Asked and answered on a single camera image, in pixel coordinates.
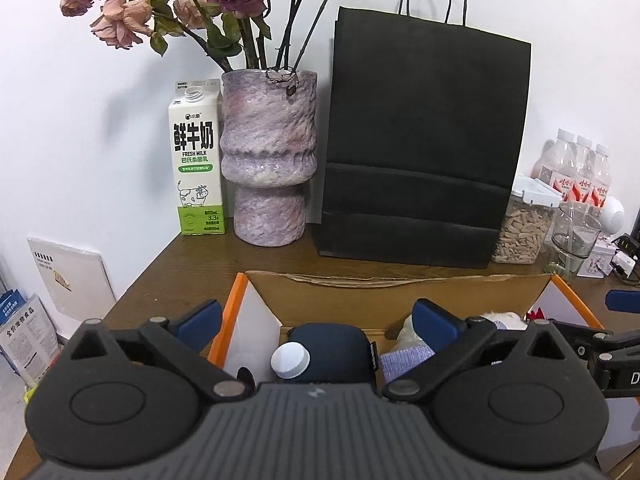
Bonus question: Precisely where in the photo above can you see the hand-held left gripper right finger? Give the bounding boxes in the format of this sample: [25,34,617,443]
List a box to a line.
[384,299,576,403]

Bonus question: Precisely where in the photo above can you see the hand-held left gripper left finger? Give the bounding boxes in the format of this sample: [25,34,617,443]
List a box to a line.
[67,299,251,403]

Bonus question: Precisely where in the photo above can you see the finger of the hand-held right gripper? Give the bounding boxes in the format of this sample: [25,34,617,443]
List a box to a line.
[547,318,640,366]
[605,290,640,313]

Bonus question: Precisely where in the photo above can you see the purple woven pouch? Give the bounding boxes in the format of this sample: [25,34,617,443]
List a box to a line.
[379,345,436,383]

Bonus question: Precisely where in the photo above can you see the red cardboard box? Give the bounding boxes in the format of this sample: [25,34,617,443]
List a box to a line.
[207,271,606,386]

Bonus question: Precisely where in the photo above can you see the clear bottle white cap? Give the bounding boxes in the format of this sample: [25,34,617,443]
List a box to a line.
[270,342,312,380]

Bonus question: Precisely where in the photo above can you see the navy zip pouch case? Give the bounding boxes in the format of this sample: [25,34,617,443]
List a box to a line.
[285,323,377,386]

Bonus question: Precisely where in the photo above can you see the wooden desktop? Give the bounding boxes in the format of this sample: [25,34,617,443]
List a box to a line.
[0,232,640,480]

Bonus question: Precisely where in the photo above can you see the white charger plug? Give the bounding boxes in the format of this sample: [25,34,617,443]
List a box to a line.
[611,249,638,277]

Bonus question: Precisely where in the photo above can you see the white tin box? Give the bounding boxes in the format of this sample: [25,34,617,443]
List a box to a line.
[577,237,618,278]

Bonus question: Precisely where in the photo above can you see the clear glass jar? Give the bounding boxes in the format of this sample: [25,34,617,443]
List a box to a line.
[545,201,602,281]

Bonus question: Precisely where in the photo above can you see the white round speaker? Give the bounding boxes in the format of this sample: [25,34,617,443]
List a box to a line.
[600,195,626,236]

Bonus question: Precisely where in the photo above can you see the clear seed container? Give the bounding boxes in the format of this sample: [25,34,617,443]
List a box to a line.
[490,175,562,265]

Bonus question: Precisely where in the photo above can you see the red label water bottle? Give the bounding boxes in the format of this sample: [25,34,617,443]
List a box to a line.
[590,144,613,208]
[531,129,576,186]
[570,135,596,203]

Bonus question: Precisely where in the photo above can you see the green white milk carton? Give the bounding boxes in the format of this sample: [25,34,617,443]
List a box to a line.
[167,79,227,236]

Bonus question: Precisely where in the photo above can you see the stack of printed pamphlets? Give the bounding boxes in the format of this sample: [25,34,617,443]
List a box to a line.
[0,287,61,386]

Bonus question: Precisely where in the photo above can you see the purple marbled vase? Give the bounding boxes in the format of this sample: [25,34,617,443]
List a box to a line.
[219,67,319,247]

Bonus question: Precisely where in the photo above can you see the black paper bag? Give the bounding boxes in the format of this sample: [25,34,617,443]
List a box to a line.
[314,0,532,269]

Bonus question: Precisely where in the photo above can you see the dried pink roses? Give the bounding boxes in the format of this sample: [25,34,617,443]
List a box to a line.
[60,0,388,73]

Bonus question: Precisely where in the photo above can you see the white wall panel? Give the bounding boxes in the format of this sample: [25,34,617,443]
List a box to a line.
[27,237,117,318]

